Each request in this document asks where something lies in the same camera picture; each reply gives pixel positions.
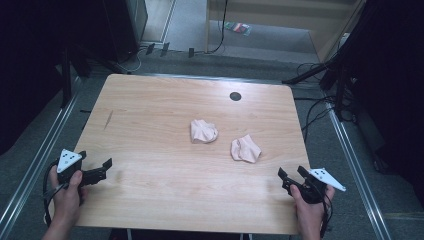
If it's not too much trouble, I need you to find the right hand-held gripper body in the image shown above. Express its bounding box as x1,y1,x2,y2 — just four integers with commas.
293,167,347,205

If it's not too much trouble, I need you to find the dark curtain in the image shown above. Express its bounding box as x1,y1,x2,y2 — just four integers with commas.
0,0,108,156
339,0,424,208

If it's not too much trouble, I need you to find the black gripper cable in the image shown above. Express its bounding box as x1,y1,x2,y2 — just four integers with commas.
41,159,69,228
319,191,334,240

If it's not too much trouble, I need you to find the bundle of black cables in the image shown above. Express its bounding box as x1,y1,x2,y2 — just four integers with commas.
293,61,354,143

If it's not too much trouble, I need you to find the metal floor rail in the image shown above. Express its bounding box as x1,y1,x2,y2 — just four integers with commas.
324,99,393,240
0,74,83,239

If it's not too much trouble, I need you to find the colourful packet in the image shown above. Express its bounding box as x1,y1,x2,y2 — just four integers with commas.
224,21,253,37

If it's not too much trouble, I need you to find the light wooden furniture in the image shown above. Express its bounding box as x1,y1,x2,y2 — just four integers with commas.
204,0,368,64

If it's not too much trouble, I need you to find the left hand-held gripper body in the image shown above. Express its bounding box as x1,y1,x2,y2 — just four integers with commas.
55,148,88,186

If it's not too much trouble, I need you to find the black hanging cable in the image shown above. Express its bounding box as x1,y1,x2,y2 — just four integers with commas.
205,0,230,55

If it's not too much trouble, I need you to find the person's left hand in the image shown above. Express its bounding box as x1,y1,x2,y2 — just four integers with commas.
48,165,88,225

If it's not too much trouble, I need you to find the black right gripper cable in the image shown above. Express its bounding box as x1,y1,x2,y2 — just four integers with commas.
319,191,334,240

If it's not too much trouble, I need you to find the pink sock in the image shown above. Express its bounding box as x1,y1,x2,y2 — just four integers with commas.
230,133,263,164
189,119,219,145

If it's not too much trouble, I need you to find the black stand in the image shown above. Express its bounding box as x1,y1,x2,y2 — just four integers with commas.
281,31,351,123
59,44,93,109

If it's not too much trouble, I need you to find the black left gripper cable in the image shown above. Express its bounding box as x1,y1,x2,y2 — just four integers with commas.
41,159,69,228

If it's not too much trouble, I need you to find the person's right hand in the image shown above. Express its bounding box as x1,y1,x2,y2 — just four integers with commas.
289,184,336,234

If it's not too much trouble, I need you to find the black cabinet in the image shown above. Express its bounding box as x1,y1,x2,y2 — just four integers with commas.
101,0,149,64

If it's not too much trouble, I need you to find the white cable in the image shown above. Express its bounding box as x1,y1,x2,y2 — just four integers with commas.
116,46,148,75

